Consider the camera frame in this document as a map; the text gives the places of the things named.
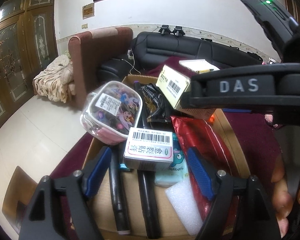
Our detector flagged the white medicine box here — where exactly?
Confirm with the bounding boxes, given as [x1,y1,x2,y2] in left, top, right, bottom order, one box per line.
[156,64,216,120]

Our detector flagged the black foil packet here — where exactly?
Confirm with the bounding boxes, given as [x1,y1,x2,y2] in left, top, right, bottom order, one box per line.
[141,83,171,123]

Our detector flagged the clear patterned pencil pouch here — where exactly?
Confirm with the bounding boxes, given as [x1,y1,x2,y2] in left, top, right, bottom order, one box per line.
[80,81,143,145]

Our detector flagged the small wall plaque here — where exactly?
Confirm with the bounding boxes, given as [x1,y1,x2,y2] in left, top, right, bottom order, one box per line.
[82,3,95,20]

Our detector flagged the teal cartoon tissue pack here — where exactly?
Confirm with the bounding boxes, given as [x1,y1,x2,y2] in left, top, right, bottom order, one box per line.
[154,133,189,187]

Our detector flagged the red plastic packet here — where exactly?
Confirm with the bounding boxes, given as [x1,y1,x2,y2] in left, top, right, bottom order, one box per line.
[170,115,241,228]

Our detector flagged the person right hand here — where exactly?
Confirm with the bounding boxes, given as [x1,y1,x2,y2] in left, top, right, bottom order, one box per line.
[264,113,300,238]

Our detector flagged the notebook with pen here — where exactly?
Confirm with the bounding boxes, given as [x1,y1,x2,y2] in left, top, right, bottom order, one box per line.
[179,59,219,74]

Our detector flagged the black leather sofa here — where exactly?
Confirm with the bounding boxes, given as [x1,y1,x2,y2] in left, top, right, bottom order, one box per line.
[96,31,263,82]

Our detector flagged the brown armchair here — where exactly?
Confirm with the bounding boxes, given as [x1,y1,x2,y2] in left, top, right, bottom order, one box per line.
[68,27,133,110]

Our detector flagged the wooden glass door wardrobe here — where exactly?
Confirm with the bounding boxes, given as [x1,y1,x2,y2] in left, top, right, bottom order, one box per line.
[0,0,57,128]

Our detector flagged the black marker purple band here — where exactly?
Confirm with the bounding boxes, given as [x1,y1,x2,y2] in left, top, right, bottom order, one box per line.
[133,81,149,129]

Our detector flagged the black binder clips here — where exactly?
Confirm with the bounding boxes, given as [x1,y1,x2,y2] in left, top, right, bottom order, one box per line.
[159,24,185,37]

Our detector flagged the floral blanket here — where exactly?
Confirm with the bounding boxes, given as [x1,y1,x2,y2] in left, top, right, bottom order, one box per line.
[32,50,76,103]

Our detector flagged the black marker pen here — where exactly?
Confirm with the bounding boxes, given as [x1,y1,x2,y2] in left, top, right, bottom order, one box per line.
[137,170,161,239]
[109,146,131,235]

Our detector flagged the cardboard box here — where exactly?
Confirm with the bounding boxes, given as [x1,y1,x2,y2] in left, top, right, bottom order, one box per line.
[81,74,252,240]

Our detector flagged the small white carton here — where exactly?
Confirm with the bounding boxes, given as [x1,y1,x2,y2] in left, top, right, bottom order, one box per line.
[124,128,173,171]

